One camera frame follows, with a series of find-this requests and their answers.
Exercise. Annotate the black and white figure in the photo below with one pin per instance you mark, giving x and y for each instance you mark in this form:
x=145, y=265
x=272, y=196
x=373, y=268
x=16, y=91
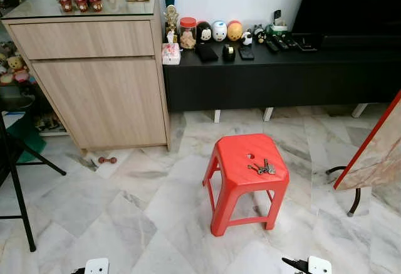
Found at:
x=259, y=34

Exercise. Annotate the black television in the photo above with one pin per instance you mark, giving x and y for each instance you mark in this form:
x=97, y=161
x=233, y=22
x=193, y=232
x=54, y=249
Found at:
x=351, y=4

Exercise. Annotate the black flat tray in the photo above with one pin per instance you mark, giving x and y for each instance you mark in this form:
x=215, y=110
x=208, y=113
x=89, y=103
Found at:
x=309, y=42

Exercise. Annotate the small red dumbbell toy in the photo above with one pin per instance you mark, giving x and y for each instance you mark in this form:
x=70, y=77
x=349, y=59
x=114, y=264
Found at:
x=107, y=160

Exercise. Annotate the orange round plush toy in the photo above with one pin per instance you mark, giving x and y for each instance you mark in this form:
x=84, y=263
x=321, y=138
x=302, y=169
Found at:
x=235, y=32

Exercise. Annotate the black round plush toy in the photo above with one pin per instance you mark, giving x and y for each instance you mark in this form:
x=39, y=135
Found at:
x=204, y=33

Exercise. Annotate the black low console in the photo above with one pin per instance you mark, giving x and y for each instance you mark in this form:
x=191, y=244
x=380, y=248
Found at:
x=263, y=76

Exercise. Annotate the bunch of metal keys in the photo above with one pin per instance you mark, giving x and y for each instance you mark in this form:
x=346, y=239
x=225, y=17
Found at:
x=266, y=168

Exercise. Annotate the black remote control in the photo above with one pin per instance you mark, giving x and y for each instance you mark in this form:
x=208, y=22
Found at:
x=291, y=41
x=272, y=46
x=282, y=43

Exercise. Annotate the white round plush toy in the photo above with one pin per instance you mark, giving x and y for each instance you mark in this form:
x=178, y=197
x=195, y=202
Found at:
x=219, y=32

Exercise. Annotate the red-lidded clear jar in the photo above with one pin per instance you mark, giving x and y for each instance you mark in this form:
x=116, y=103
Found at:
x=188, y=37

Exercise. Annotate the black pouch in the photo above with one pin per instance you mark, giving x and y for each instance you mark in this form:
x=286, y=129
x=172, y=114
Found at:
x=207, y=52

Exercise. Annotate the red-edged marble table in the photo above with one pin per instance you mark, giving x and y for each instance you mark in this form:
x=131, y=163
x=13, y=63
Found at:
x=376, y=155

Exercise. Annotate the small gold trophy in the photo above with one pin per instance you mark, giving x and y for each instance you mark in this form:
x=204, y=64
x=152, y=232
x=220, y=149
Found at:
x=171, y=22

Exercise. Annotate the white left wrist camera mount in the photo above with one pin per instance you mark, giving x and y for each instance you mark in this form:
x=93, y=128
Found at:
x=97, y=266

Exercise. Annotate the light wooden cabinet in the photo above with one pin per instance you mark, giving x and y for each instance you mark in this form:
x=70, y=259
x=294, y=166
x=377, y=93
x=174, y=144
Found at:
x=100, y=98

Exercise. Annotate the black tape dispenser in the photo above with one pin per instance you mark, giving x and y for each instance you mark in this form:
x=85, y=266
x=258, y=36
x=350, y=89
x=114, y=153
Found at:
x=229, y=53

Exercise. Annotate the small red cup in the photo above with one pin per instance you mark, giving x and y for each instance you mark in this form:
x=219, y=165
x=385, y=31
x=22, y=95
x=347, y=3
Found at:
x=81, y=5
x=96, y=5
x=66, y=5

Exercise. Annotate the small panda figure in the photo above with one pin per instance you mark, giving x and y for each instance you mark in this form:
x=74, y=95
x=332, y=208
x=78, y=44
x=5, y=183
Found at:
x=247, y=39

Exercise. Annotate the black phone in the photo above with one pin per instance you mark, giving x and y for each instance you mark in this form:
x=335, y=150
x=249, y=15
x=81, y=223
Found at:
x=246, y=53

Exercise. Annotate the green bag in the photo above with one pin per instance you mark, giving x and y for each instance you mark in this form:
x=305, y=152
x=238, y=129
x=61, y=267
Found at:
x=31, y=139

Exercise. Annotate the red plastic stool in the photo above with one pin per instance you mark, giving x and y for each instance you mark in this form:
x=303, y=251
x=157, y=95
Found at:
x=238, y=150

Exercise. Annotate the green and white holder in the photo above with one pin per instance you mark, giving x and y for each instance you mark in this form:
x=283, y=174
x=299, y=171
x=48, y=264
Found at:
x=279, y=28

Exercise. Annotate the beige teddy bear plush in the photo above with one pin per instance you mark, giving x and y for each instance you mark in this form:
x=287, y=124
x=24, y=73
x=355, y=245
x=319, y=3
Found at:
x=15, y=63

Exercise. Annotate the pink tissue box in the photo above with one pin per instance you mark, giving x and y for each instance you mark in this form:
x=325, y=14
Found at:
x=171, y=54

